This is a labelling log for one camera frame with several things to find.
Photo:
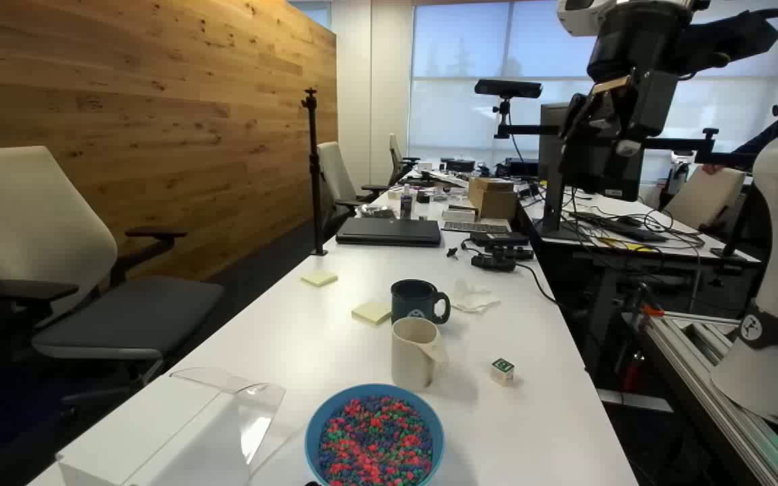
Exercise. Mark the black tripod pole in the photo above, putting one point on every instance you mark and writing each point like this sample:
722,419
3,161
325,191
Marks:
314,172

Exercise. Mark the colourful beads pile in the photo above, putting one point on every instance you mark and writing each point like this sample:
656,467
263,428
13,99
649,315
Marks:
376,442

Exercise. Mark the white office chair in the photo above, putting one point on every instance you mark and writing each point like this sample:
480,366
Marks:
337,177

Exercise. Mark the white chair grey seat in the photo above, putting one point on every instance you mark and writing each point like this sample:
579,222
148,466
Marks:
19,226

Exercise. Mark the grey computer monitor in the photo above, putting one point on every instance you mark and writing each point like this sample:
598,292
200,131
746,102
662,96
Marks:
552,164

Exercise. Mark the white paper cup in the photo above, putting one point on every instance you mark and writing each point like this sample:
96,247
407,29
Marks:
414,354

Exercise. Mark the black laptop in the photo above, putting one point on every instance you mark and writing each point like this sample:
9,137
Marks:
391,231

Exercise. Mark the beige office chair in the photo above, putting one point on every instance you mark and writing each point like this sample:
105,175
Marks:
703,196

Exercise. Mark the clear plastic lidded box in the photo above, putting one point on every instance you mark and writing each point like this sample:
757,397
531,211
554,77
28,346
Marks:
137,442

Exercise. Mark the black stereo camera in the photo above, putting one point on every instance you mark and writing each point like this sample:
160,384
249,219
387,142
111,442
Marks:
507,87

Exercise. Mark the cardboard box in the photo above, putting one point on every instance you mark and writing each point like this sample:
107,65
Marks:
492,197

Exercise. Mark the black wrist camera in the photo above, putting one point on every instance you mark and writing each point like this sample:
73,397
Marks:
722,42

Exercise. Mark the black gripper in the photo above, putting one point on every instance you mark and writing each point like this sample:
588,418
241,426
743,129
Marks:
633,42

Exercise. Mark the black electronic device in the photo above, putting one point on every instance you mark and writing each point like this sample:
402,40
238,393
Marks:
495,257

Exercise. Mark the blue bowl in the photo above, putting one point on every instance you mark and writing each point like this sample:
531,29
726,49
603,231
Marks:
314,442

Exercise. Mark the black desk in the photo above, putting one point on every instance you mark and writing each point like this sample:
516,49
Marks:
642,272

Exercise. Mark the aluminium frame rail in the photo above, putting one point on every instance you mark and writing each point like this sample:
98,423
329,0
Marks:
722,396

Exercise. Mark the black camera boom stand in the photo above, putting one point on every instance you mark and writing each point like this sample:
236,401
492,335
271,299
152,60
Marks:
519,131

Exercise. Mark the small green white cube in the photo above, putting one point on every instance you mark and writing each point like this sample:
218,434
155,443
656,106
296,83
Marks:
504,370

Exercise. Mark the crumpled clear plastic wrap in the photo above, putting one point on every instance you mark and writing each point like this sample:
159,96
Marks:
476,299

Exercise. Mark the yellow sticky note pad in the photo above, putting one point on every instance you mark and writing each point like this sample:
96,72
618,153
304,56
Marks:
371,312
321,278

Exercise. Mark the small grey can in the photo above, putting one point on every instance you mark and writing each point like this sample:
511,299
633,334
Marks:
407,207

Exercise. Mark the dark blue mug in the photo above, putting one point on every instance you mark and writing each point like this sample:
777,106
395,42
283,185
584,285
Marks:
414,300

